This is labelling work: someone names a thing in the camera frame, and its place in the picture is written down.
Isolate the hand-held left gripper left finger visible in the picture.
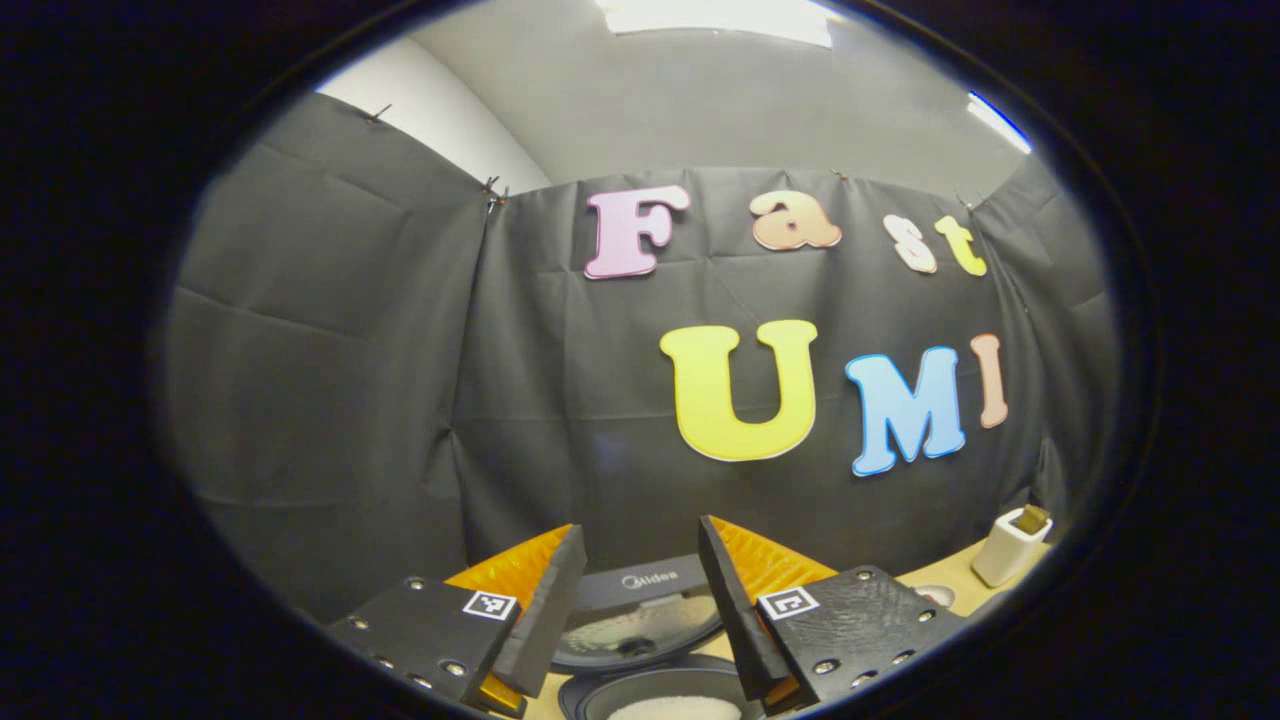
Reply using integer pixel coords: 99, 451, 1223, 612
325, 523, 589, 719

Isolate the black silver rice cooker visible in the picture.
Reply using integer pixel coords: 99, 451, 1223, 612
548, 555, 771, 720

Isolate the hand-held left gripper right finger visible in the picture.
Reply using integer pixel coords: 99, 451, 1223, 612
697, 515, 969, 713

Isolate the large ceiling light panel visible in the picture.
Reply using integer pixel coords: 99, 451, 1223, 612
597, 0, 836, 49

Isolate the small ceiling light panel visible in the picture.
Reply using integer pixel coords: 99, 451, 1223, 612
965, 90, 1033, 156

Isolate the white ceramic utensil holder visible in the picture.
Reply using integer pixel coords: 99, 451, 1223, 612
971, 507, 1053, 589

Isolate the black backdrop cloth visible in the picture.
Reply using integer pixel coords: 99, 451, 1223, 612
160, 92, 1121, 626

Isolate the small white rice heap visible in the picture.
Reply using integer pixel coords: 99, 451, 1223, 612
605, 696, 743, 720

